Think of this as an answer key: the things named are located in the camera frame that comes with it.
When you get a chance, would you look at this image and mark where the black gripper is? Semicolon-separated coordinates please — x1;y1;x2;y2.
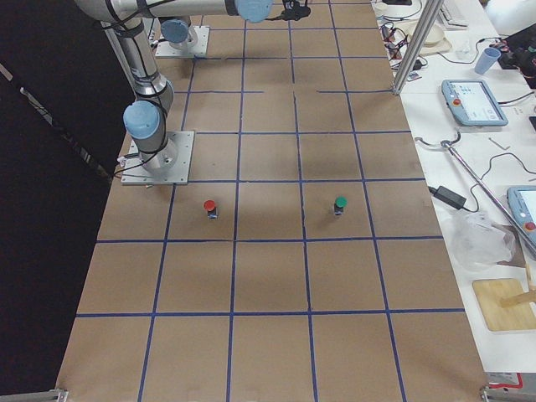
281;0;311;21

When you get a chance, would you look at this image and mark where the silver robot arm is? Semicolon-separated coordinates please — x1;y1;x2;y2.
75;0;312;38
102;18;178;176

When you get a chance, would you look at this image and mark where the green push button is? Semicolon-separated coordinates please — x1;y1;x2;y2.
333;196;348;216

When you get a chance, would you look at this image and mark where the red push button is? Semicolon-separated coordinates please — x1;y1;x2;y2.
203;199;219;219

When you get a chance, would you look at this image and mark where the wooden board stand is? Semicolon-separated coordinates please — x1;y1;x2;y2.
472;265;535;332

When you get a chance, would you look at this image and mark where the white bowl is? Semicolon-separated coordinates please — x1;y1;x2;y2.
394;21;452;56

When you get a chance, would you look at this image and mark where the far teach pendant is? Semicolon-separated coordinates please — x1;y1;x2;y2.
441;80;508;127

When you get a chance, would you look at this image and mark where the teach pendant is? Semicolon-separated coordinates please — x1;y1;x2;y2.
441;80;508;127
507;186;535;246

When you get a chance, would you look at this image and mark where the blue plastic cup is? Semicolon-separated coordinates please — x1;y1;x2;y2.
474;47;502;75

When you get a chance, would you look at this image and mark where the metal walking cane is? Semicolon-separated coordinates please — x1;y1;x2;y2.
415;131;535;254

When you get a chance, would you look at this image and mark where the black power adapter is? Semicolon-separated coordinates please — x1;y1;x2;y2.
433;186;466;209

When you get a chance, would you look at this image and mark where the clear plastic bag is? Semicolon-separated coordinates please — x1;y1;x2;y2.
447;210;517;271

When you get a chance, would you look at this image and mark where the near teach pendant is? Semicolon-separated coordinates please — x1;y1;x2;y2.
507;186;535;246

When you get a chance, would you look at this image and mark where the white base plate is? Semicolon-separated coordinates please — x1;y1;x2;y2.
155;25;210;59
121;131;195;185

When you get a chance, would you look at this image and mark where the aluminium frame post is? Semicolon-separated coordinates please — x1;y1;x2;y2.
392;0;444;95

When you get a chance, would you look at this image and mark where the right corner bracket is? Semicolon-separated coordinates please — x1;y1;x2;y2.
480;386;536;402

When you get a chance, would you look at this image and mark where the corner bracket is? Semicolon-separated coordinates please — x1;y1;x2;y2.
480;386;536;402
0;389;69;402

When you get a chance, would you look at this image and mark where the left corner bracket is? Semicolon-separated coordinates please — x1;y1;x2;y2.
0;389;69;402

